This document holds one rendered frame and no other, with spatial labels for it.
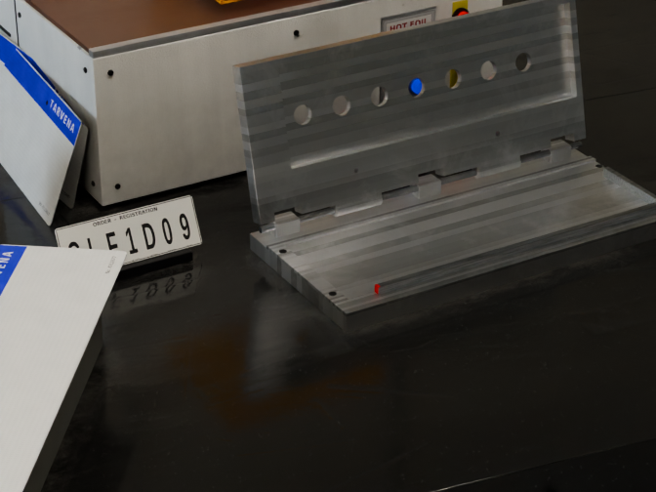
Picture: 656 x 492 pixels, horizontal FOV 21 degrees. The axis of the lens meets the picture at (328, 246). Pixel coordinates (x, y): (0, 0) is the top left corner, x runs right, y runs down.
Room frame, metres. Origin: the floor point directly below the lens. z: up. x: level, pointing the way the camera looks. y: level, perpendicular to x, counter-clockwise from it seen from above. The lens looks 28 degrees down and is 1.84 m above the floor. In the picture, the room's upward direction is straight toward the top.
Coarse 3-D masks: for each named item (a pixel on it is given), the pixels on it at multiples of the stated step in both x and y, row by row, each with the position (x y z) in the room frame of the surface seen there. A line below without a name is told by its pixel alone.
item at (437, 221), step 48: (576, 144) 1.92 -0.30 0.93; (432, 192) 1.81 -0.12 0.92; (480, 192) 1.82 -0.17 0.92; (528, 192) 1.82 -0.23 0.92; (576, 192) 1.82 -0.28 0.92; (624, 192) 1.82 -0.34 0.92; (288, 240) 1.70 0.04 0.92; (336, 240) 1.70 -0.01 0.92; (384, 240) 1.70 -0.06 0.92; (432, 240) 1.70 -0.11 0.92; (480, 240) 1.70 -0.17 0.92; (576, 240) 1.70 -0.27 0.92; (624, 240) 1.72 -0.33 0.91; (336, 288) 1.60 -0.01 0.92; (432, 288) 1.59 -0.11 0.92; (480, 288) 1.62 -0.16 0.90
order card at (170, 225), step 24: (120, 216) 1.68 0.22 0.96; (144, 216) 1.70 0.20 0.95; (168, 216) 1.71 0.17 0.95; (192, 216) 1.72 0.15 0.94; (72, 240) 1.65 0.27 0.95; (96, 240) 1.66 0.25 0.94; (120, 240) 1.67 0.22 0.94; (144, 240) 1.68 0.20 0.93; (168, 240) 1.69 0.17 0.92; (192, 240) 1.71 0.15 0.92
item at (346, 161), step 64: (256, 64) 1.74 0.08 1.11; (320, 64) 1.79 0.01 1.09; (384, 64) 1.83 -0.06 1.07; (448, 64) 1.86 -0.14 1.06; (512, 64) 1.91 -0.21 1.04; (576, 64) 1.93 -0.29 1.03; (256, 128) 1.72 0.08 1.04; (320, 128) 1.77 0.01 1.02; (384, 128) 1.81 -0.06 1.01; (448, 128) 1.84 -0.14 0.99; (512, 128) 1.87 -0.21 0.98; (576, 128) 1.92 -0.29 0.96; (256, 192) 1.71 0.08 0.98; (320, 192) 1.74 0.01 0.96
